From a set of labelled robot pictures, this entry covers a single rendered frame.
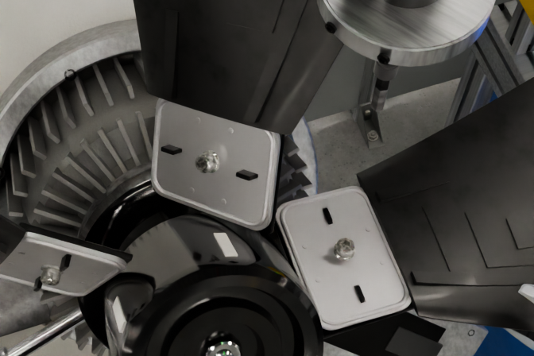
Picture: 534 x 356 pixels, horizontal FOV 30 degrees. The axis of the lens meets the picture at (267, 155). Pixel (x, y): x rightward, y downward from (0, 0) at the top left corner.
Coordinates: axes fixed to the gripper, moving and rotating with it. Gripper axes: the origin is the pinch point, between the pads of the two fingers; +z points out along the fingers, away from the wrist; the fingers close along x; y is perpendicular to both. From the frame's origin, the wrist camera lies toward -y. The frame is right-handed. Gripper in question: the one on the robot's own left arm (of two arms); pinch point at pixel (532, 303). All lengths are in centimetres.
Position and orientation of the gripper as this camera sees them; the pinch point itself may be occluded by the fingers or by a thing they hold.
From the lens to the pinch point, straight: 65.2
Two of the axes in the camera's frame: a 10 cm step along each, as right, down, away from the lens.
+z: -8.3, -5.0, 2.5
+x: 0.4, 4.0, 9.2
